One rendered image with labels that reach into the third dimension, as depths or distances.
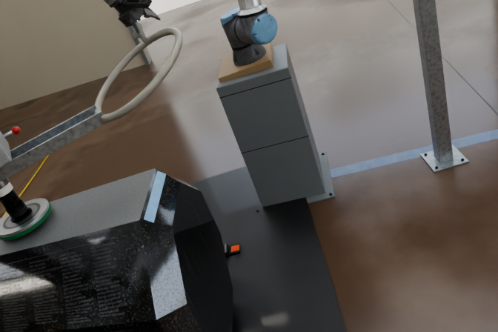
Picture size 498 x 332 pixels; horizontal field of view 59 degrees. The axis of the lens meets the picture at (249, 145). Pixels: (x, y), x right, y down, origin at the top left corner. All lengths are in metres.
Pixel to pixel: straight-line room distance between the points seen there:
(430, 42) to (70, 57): 5.65
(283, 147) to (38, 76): 5.50
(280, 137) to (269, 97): 0.25
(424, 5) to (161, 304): 1.77
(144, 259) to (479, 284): 1.38
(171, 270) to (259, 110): 1.11
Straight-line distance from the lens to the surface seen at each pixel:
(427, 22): 2.41
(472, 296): 2.14
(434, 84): 2.55
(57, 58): 7.26
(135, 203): 1.73
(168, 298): 1.62
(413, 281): 2.19
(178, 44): 1.75
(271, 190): 2.70
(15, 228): 1.92
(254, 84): 2.35
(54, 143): 1.83
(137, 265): 1.62
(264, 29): 2.23
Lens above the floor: 1.67
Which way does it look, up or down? 29 degrees down
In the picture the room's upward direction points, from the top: 21 degrees counter-clockwise
